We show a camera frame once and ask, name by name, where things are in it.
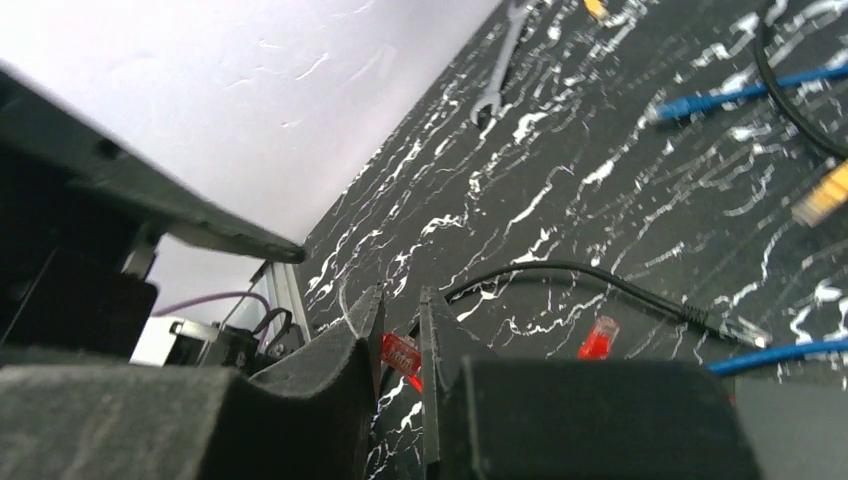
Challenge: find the black ethernet cable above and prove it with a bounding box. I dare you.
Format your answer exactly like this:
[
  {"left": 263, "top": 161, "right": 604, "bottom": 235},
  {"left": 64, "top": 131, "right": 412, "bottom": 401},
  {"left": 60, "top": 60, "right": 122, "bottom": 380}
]
[
  {"left": 404, "top": 260, "right": 773, "bottom": 350},
  {"left": 753, "top": 0, "right": 848, "bottom": 160}
]

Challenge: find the silver open-end wrench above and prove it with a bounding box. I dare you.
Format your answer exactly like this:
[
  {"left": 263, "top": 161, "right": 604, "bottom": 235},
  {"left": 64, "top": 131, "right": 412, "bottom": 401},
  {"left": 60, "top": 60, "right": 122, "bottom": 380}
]
[{"left": 469, "top": 1, "right": 534, "bottom": 127}]

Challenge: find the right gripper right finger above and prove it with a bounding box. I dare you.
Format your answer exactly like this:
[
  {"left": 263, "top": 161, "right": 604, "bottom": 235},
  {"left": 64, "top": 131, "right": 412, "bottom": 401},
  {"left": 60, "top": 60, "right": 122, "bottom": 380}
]
[{"left": 418, "top": 287, "right": 762, "bottom": 479}]

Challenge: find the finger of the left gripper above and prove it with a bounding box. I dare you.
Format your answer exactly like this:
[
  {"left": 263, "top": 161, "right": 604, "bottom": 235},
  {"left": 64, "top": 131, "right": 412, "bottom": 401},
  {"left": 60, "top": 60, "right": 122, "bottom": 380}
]
[{"left": 1, "top": 67, "right": 306, "bottom": 264}]

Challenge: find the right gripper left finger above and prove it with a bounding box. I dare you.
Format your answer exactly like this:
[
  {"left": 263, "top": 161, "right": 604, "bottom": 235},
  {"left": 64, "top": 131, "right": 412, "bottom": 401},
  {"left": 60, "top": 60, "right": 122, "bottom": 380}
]
[{"left": 1, "top": 285, "right": 385, "bottom": 479}]

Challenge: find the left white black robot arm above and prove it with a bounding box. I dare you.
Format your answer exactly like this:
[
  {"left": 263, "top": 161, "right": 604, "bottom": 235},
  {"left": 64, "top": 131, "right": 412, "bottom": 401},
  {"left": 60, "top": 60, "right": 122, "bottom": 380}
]
[{"left": 1, "top": 73, "right": 306, "bottom": 365}]

